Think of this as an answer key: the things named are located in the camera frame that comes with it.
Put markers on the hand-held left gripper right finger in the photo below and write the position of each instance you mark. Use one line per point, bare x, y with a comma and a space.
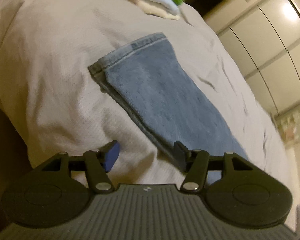
181, 155

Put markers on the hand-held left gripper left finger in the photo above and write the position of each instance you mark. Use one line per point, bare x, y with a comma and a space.
112, 155

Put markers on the blue denim jeans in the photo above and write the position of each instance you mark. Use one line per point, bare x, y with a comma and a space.
160, 92

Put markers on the bed with white sheet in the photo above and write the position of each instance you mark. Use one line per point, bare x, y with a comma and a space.
52, 67

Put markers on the light patterned object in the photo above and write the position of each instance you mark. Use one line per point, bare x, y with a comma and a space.
287, 127

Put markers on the cream wardrobe with sliding doors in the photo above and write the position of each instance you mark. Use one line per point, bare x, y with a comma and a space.
270, 55

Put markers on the white folded cloth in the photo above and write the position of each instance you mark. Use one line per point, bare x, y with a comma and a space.
156, 3

